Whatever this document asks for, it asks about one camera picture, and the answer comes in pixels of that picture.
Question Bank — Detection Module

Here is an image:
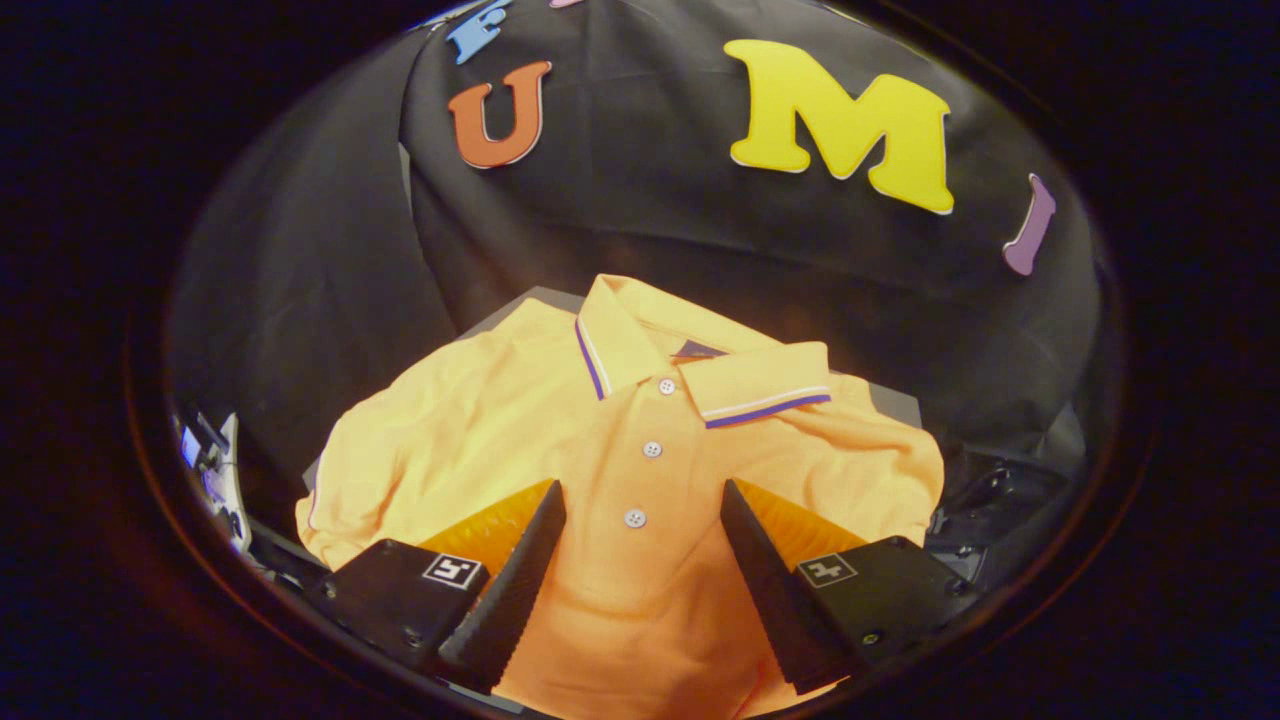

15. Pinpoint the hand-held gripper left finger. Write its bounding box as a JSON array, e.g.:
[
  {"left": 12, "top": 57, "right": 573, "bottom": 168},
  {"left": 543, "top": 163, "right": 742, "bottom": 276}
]
[{"left": 305, "top": 478, "right": 567, "bottom": 696}]

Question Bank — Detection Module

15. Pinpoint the grey cabinet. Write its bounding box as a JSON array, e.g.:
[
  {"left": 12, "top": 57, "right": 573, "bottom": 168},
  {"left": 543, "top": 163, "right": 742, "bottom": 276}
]
[{"left": 300, "top": 287, "right": 923, "bottom": 481}]

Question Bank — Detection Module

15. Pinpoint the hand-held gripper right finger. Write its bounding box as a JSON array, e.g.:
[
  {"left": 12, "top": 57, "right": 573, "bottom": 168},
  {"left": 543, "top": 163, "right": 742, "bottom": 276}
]
[{"left": 720, "top": 478, "right": 976, "bottom": 696}]

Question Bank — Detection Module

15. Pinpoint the small white side table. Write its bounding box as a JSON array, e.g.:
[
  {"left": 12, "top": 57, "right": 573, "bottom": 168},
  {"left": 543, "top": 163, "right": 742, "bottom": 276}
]
[{"left": 205, "top": 412, "right": 253, "bottom": 556}]

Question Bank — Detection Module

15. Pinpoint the orange polo shirt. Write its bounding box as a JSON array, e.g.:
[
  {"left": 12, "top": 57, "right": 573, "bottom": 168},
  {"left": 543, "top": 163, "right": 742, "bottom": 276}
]
[{"left": 295, "top": 273, "right": 946, "bottom": 720}]

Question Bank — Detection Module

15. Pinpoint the dark washing machine lid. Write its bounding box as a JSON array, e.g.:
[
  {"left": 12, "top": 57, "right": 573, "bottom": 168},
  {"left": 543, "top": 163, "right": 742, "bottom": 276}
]
[{"left": 930, "top": 405, "right": 1096, "bottom": 591}]

